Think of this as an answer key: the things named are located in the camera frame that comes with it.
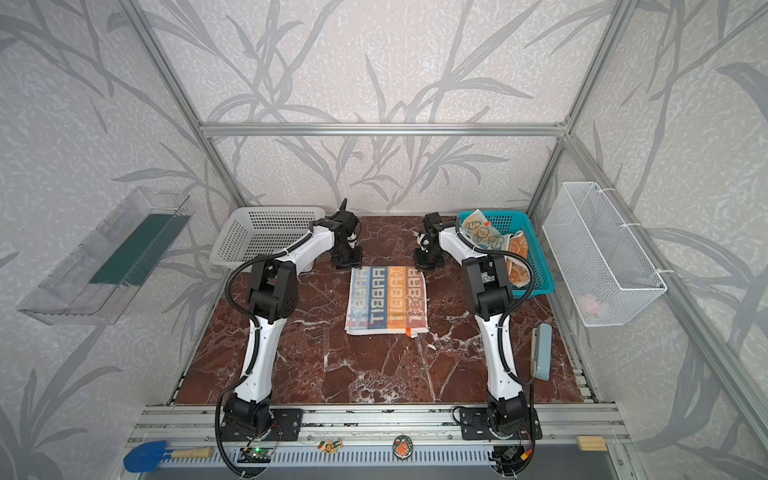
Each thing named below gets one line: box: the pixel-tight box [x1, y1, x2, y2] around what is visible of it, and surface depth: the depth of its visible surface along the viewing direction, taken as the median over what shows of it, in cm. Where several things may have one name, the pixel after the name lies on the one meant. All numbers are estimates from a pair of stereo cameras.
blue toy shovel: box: [123, 440, 213, 473], surface depth 71 cm
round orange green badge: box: [392, 435, 414, 460], surface depth 72 cm
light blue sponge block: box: [530, 323, 553, 381], surface depth 83 cm
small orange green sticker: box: [318, 438, 343, 454], surface depth 72 cm
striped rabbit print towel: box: [344, 266, 429, 339], surface depth 97 cm
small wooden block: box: [576, 436, 608, 451], surface depth 72 cm
